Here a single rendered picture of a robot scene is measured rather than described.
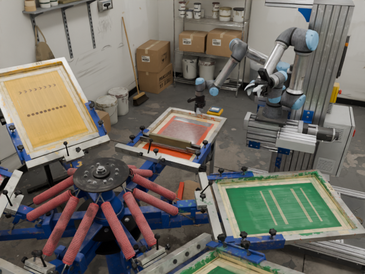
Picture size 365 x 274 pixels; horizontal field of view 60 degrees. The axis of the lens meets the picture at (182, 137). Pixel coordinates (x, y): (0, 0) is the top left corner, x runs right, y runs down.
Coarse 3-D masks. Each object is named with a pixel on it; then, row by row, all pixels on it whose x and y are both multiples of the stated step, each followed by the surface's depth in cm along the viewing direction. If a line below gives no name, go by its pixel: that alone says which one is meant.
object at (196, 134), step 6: (192, 126) 285; (198, 126) 285; (204, 126) 285; (210, 126) 285; (186, 132) 276; (192, 132) 276; (198, 132) 276; (204, 132) 276; (180, 138) 268; (186, 138) 268; (192, 138) 268; (198, 138) 268; (204, 138) 268; (198, 144) 260; (168, 150) 253; (174, 150) 253; (174, 156) 246; (180, 156) 246; (186, 156) 246
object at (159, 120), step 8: (168, 112) 302; (176, 112) 306; (184, 112) 302; (192, 112) 301; (160, 120) 289; (216, 120) 292; (224, 120) 287; (152, 128) 277; (216, 128) 275; (216, 136) 268; (136, 144) 256
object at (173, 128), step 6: (174, 120) 295; (168, 126) 285; (174, 126) 285; (180, 126) 285; (186, 126) 285; (162, 132) 276; (168, 132) 276; (174, 132) 276; (180, 132) 276; (150, 150) 253; (162, 150) 253
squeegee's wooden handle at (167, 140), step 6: (150, 138) 256; (156, 138) 253; (162, 138) 251; (168, 138) 249; (174, 138) 248; (168, 144) 252; (174, 144) 249; (180, 144) 247; (186, 144) 244; (186, 150) 247
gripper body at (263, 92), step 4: (260, 80) 185; (264, 80) 183; (272, 80) 186; (256, 84) 182; (260, 84) 180; (272, 84) 187; (264, 88) 182; (268, 88) 183; (256, 92) 185; (260, 92) 183; (264, 92) 184; (268, 92) 184; (264, 96) 182
